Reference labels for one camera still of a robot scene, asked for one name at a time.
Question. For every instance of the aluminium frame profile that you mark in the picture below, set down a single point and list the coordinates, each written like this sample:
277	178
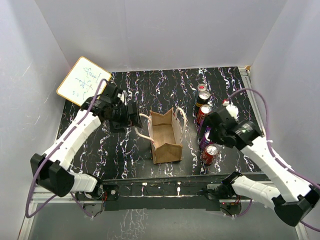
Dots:
41	195

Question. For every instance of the red-tab soda can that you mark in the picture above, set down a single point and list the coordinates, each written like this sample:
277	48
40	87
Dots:
202	87

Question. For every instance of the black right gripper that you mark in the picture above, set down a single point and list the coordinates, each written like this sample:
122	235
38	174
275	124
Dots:
207	122

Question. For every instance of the small white whiteboard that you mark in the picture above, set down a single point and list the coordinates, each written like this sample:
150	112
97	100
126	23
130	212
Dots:
82	81

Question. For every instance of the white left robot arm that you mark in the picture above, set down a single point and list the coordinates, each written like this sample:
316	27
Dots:
51	169

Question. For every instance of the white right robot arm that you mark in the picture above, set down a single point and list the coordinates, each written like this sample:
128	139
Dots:
291	197

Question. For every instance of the purple soda can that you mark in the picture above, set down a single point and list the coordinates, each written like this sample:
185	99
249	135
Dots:
205	141

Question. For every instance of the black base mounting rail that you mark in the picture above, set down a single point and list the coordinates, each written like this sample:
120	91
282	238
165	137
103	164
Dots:
169	193

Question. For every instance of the red coke can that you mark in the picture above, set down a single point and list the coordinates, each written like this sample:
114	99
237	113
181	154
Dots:
202	112

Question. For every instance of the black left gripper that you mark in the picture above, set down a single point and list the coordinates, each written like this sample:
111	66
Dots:
116	127

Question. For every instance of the red soda can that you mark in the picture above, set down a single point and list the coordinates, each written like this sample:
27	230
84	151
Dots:
209	154

